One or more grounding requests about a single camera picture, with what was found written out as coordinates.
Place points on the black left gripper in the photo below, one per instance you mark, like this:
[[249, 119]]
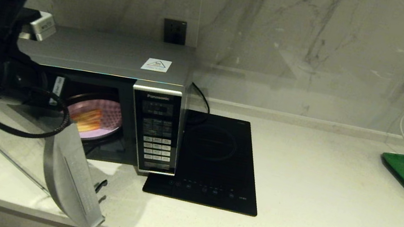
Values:
[[42, 87]]

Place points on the purple round plate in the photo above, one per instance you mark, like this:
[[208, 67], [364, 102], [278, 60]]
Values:
[[109, 118]]

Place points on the silver Panasonic microwave oven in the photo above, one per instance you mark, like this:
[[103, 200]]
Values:
[[112, 56]]

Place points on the orange french fry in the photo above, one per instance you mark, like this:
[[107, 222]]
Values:
[[92, 112], [90, 118], [88, 123]]

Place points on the orange carrot stick middle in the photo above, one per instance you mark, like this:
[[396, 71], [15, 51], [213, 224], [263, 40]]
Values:
[[89, 129]]

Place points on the white warning sticker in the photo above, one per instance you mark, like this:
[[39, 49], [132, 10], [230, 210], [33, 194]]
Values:
[[156, 64]]

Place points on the black induction cooktop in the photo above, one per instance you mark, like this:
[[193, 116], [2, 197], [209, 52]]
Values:
[[215, 157]]

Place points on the black wall socket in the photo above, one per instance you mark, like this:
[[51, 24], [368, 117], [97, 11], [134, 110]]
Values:
[[174, 32]]

